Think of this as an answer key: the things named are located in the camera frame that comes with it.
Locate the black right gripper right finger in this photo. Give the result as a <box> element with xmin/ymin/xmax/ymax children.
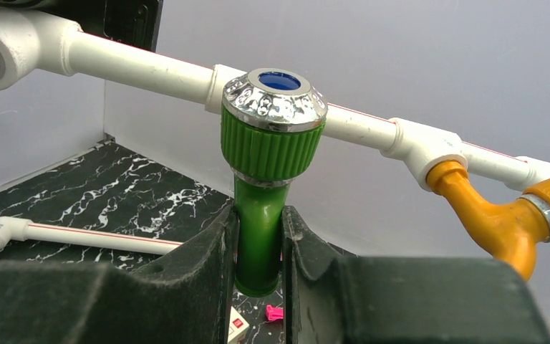
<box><xmin>281</xmin><ymin>206</ymin><xmax>550</xmax><ymax>343</ymax></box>

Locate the black marble table mat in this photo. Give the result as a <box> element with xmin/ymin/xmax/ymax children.
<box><xmin>0</xmin><ymin>142</ymin><xmax>284</xmax><ymax>343</ymax></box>

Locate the white PVC pipe frame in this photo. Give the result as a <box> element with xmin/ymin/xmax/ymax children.
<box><xmin>0</xmin><ymin>4</ymin><xmax>550</xmax><ymax>344</ymax></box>

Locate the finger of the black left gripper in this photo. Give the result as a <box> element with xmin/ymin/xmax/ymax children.
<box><xmin>0</xmin><ymin>0</ymin><xmax>163</xmax><ymax>52</ymax></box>

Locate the small beige cardboard box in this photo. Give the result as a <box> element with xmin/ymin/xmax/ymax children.
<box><xmin>228</xmin><ymin>307</ymin><xmax>249</xmax><ymax>344</ymax></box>

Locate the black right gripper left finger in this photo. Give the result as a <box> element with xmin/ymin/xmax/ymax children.
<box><xmin>0</xmin><ymin>207</ymin><xmax>239</xmax><ymax>343</ymax></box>

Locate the pink plastic strip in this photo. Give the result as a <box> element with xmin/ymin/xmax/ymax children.
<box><xmin>265</xmin><ymin>305</ymin><xmax>284</xmax><ymax>322</ymax></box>

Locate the green plastic faucet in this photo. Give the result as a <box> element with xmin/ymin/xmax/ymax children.
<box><xmin>221</xmin><ymin>68</ymin><xmax>328</xmax><ymax>297</ymax></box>

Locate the orange plastic faucet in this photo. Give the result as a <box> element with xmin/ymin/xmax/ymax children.
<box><xmin>426</xmin><ymin>161</ymin><xmax>550</xmax><ymax>281</ymax></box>

